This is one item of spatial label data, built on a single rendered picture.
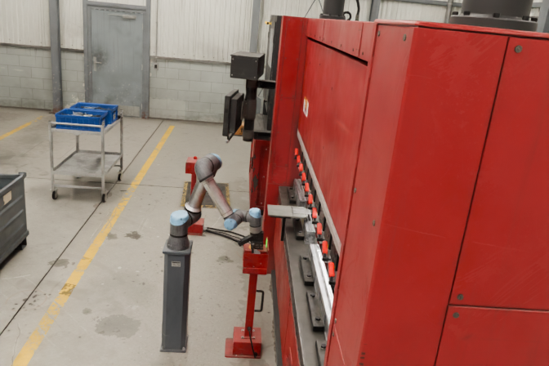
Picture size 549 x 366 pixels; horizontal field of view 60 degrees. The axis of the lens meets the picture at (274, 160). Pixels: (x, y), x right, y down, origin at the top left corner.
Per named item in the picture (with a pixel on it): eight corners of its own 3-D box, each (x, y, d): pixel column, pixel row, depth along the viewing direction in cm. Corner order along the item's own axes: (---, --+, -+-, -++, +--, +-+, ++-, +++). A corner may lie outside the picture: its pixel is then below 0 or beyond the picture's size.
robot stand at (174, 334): (159, 352, 330) (162, 251, 308) (163, 335, 347) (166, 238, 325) (185, 353, 332) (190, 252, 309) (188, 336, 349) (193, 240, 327)
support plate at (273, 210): (267, 205, 342) (267, 204, 341) (303, 208, 343) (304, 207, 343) (268, 216, 324) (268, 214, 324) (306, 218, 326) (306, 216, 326)
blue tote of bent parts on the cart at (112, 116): (79, 115, 617) (78, 101, 612) (118, 118, 621) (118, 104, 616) (69, 121, 582) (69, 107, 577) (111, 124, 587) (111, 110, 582)
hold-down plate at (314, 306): (305, 296, 256) (306, 291, 255) (315, 296, 256) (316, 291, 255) (312, 331, 227) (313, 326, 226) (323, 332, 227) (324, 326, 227)
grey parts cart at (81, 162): (74, 175, 642) (73, 105, 615) (124, 178, 647) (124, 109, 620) (48, 200, 556) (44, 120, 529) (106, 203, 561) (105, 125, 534)
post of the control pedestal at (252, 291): (244, 332, 341) (250, 264, 325) (252, 332, 341) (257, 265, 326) (244, 336, 336) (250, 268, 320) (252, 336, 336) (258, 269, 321)
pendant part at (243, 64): (234, 137, 474) (239, 50, 449) (258, 140, 472) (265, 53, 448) (224, 150, 425) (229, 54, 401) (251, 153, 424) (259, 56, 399)
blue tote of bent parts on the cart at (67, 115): (65, 122, 576) (65, 108, 571) (108, 126, 581) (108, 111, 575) (55, 129, 542) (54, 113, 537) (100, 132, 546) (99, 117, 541)
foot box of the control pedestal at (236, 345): (225, 338, 350) (226, 324, 347) (259, 340, 352) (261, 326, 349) (224, 357, 331) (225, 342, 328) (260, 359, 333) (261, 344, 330)
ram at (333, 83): (296, 135, 406) (307, 38, 383) (305, 136, 406) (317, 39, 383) (397, 426, 119) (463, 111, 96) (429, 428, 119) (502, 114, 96)
